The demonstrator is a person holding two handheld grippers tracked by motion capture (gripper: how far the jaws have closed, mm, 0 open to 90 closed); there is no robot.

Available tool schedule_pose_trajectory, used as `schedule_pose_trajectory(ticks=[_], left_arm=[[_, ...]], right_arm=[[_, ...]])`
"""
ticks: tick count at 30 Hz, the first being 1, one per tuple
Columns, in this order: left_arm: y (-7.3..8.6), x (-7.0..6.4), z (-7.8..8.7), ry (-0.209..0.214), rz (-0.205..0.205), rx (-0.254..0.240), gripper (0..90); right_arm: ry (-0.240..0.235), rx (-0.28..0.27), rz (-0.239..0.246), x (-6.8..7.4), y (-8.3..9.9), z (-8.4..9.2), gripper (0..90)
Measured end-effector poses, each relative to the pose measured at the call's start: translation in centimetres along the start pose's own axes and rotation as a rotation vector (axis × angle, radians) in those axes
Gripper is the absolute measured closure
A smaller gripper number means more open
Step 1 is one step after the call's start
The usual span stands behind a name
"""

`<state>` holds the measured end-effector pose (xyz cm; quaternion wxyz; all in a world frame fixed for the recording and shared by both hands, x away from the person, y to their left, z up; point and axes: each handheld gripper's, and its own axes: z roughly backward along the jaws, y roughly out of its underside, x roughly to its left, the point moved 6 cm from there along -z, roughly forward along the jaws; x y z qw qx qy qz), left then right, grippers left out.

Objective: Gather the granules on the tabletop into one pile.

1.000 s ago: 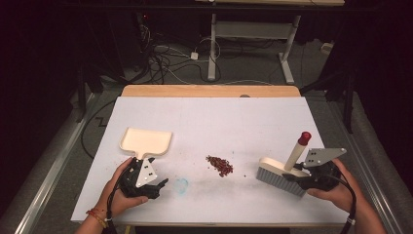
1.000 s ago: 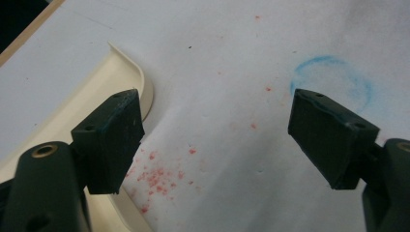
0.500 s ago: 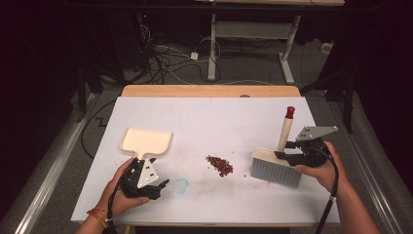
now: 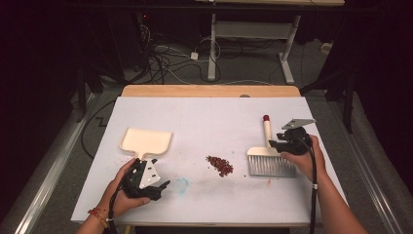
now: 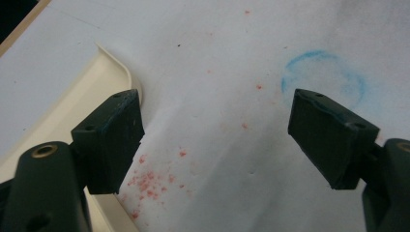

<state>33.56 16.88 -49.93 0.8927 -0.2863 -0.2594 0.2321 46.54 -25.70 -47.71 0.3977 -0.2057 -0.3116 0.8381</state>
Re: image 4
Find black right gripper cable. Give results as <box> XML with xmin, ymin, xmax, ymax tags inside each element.
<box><xmin>305</xmin><ymin>137</ymin><xmax>319</xmax><ymax>234</ymax></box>

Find wooden table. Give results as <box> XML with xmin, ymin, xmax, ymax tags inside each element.
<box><xmin>121</xmin><ymin>84</ymin><xmax>302</xmax><ymax>98</ymax></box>

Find cream hand brush grey bristles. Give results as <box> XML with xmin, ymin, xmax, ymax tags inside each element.
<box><xmin>246</xmin><ymin>114</ymin><xmax>298</xmax><ymax>178</ymax></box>

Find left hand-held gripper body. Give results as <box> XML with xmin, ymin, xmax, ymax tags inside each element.
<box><xmin>121</xmin><ymin>158</ymin><xmax>163</xmax><ymax>201</ymax></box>

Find black floor cable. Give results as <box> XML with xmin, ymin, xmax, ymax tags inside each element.
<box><xmin>80</xmin><ymin>98</ymin><xmax>117</xmax><ymax>160</ymax></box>

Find cream plastic dustpan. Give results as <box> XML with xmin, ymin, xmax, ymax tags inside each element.
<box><xmin>119</xmin><ymin>127</ymin><xmax>173</xmax><ymax>160</ymax></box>

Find person's left hand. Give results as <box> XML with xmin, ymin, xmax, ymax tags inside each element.
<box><xmin>96</xmin><ymin>158</ymin><xmax>152</xmax><ymax>219</ymax></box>

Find pile of red beans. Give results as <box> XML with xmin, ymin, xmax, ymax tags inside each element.
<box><xmin>206</xmin><ymin>155</ymin><xmax>235</xmax><ymax>178</ymax></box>

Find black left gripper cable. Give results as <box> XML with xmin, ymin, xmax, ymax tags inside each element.
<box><xmin>107</xmin><ymin>176</ymin><xmax>131</xmax><ymax>234</ymax></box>

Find tangle of floor cables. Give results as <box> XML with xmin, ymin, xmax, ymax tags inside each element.
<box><xmin>137</xmin><ymin>23</ymin><xmax>223</xmax><ymax>86</ymax></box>

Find metal floor rail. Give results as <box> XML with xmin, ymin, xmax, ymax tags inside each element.
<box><xmin>14</xmin><ymin>93</ymin><xmax>99</xmax><ymax>234</ymax></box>
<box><xmin>329</xmin><ymin>106</ymin><xmax>405</xmax><ymax>234</ymax></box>

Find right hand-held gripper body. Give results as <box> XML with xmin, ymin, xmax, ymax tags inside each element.
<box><xmin>277</xmin><ymin>118</ymin><xmax>317</xmax><ymax>156</ymax></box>

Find black metal stand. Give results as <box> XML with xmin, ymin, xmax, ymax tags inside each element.
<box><xmin>75</xmin><ymin>62</ymin><xmax>102</xmax><ymax>124</ymax></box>
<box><xmin>300</xmin><ymin>62</ymin><xmax>356</xmax><ymax>135</ymax></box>

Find person's right hand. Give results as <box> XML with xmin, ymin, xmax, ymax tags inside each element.
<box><xmin>281</xmin><ymin>135</ymin><xmax>327</xmax><ymax>183</ymax></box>

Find red and yellow bracelet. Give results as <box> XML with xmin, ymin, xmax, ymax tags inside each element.
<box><xmin>87</xmin><ymin>209</ymin><xmax>111</xmax><ymax>229</ymax></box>

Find white metal desk frame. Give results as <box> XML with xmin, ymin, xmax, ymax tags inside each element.
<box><xmin>207</xmin><ymin>13</ymin><xmax>301</xmax><ymax>85</ymax></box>

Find white table cover board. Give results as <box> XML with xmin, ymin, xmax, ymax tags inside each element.
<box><xmin>70</xmin><ymin>96</ymin><xmax>349</xmax><ymax>227</ymax></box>

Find white floor box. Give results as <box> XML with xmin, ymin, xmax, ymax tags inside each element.
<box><xmin>320</xmin><ymin>42</ymin><xmax>335</xmax><ymax>55</ymax></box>

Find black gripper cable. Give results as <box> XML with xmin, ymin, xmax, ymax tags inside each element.
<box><xmin>305</xmin><ymin>137</ymin><xmax>319</xmax><ymax>234</ymax></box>
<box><xmin>107</xmin><ymin>176</ymin><xmax>131</xmax><ymax>234</ymax></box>

